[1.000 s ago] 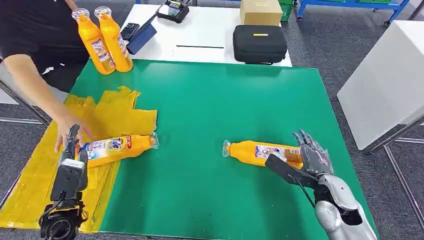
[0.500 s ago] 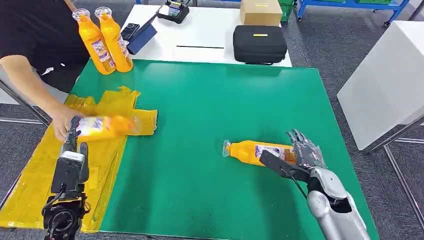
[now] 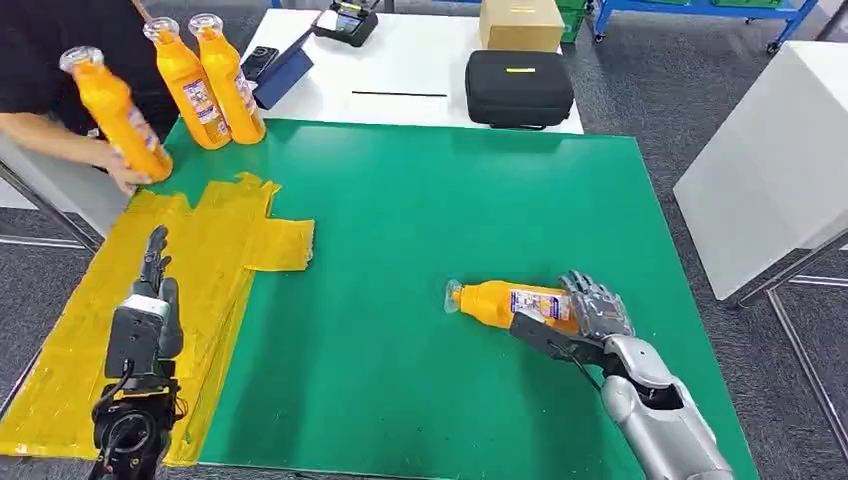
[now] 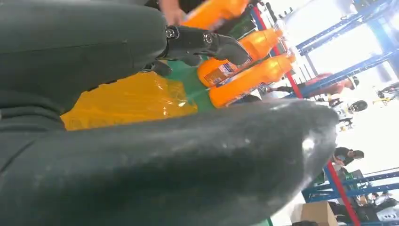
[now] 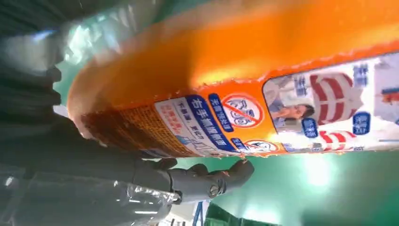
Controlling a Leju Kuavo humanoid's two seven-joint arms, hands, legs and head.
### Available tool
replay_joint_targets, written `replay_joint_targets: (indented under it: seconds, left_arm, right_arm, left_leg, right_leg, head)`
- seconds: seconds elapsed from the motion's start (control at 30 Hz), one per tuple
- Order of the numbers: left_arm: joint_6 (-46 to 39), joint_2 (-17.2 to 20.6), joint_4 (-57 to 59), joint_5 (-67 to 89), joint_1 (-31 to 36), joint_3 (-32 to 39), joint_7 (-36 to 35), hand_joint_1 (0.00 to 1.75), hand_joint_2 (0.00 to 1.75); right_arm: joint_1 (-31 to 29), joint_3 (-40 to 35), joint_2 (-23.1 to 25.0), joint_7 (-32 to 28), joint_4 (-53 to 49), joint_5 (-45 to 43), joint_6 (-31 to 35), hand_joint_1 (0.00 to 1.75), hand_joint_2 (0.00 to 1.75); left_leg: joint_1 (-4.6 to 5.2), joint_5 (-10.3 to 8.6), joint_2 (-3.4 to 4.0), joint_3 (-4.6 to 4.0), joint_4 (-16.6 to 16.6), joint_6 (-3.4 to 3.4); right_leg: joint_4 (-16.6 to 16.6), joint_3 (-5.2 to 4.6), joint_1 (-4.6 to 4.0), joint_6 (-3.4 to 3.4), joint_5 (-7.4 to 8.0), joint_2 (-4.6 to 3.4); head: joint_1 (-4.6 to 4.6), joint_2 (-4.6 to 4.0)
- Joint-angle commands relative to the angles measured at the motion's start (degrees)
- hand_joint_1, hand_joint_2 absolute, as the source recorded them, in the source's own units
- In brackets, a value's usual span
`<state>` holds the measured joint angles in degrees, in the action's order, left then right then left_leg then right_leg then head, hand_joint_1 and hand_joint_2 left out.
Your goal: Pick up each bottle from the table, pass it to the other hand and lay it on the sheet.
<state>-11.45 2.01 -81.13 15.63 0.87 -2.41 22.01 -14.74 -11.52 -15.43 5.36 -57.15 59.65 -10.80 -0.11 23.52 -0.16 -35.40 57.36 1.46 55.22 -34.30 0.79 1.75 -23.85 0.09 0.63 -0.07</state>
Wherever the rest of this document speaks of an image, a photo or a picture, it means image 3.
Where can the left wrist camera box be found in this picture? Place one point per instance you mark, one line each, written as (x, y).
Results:
(136, 338)

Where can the bare white table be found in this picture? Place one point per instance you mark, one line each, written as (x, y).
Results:
(775, 166)

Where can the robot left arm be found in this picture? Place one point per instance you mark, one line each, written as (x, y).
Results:
(132, 430)

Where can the orange drink bottle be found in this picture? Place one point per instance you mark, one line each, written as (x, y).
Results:
(232, 86)
(195, 93)
(487, 305)
(119, 119)

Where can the black handheld device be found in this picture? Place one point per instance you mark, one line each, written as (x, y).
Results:
(346, 24)

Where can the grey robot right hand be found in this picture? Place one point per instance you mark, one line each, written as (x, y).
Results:
(599, 311)

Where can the black zip case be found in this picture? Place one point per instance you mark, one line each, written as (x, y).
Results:
(519, 91)

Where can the cardboard box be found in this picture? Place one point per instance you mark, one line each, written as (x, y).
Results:
(522, 25)

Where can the person's right hand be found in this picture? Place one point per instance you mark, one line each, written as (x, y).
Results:
(122, 172)

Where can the black phone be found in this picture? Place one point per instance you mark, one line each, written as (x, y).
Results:
(260, 61)

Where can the green crate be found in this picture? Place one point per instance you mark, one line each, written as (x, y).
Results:
(573, 20)

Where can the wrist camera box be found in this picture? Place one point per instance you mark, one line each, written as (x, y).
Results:
(550, 338)
(136, 338)

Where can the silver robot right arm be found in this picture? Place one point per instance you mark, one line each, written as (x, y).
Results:
(662, 424)

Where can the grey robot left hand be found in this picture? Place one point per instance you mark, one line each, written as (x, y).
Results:
(173, 318)

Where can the green mat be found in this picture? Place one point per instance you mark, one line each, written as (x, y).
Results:
(411, 212)

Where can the white table with items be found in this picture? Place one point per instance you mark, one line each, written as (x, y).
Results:
(397, 63)

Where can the yellow sheet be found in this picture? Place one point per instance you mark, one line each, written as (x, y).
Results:
(73, 371)

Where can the blue cart frame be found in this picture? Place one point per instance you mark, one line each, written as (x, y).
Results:
(702, 9)

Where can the blue folder case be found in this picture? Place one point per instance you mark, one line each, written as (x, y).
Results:
(285, 79)

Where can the person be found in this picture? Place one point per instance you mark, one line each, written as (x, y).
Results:
(40, 53)

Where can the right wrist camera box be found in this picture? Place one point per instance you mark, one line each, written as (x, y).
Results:
(550, 338)

